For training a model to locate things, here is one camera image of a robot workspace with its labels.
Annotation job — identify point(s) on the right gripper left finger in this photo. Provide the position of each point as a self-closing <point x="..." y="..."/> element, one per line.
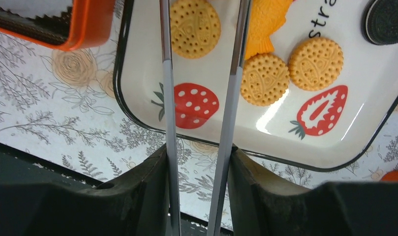
<point x="34" y="203"/>

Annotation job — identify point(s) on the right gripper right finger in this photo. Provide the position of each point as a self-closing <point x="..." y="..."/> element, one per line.
<point x="265" y="204"/>

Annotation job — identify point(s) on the white strawberry tray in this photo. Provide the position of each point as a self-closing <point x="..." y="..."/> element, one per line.
<point x="318" y="130"/>

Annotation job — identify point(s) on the orange tin lid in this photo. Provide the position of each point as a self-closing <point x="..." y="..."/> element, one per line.
<point x="390" y="176"/>

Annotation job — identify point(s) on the metal tongs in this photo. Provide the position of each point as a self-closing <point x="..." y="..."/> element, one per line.
<point x="228" y="124"/>

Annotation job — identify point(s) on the orange fish cookie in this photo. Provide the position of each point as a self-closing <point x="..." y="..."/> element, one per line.
<point x="267" y="16"/>

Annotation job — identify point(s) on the orange cookie tin box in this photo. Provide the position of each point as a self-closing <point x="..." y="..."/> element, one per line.
<point x="86" y="24"/>

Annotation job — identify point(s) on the round orange cookie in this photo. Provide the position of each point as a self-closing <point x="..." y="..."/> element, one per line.
<point x="265" y="79"/>
<point x="195" y="28"/>
<point x="315" y="64"/>

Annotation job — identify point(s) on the floral table mat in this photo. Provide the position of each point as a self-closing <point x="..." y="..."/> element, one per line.
<point x="59" y="106"/>

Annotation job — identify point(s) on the black round cookie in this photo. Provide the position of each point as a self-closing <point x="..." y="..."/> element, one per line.
<point x="380" y="22"/>

